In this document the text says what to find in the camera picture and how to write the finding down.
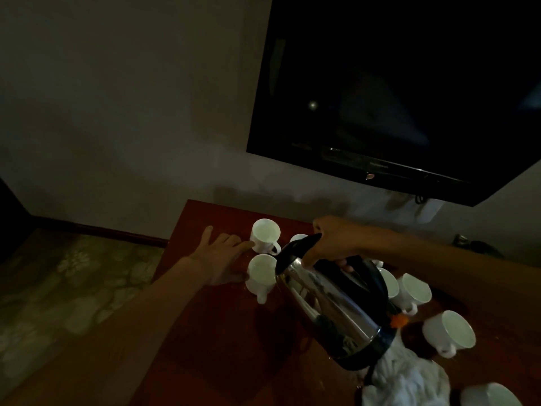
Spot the person's right forearm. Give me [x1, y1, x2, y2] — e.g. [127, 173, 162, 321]
[367, 228, 541, 360]

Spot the person's left forearm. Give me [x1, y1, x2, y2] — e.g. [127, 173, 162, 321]
[0, 257, 212, 406]

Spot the dark red wooden table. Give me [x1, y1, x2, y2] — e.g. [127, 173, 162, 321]
[128, 199, 541, 406]

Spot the steel kettle with black lid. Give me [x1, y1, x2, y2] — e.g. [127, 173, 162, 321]
[453, 233, 506, 261]

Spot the person's right hand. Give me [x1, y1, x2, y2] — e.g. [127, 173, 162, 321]
[302, 215, 381, 273]

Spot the black and steel kettle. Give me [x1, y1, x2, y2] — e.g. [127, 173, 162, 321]
[274, 233, 410, 373]

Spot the black wall television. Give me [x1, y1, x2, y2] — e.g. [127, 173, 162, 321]
[246, 0, 541, 208]

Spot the white crumpled cloth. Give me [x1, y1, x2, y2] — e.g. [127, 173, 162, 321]
[361, 329, 452, 406]

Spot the person's left hand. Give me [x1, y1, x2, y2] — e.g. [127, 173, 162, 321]
[187, 226, 255, 287]

